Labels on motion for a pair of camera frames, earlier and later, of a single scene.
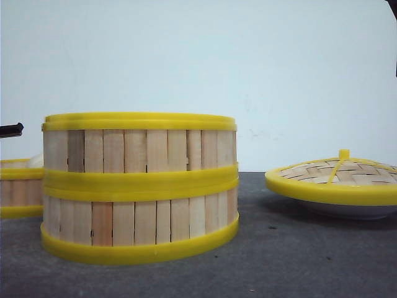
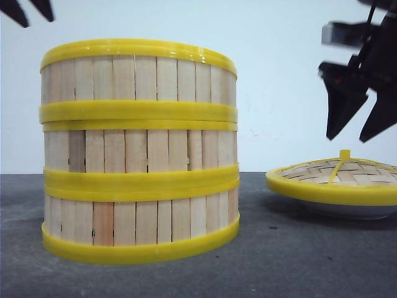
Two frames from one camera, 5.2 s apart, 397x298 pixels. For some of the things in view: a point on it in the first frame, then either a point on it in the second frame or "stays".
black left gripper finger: [13, 130] to [13, 9]
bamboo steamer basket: [21, 189] to [133, 80]
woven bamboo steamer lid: [344, 179] stays
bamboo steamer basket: [140, 151] stays
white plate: [345, 212] stays
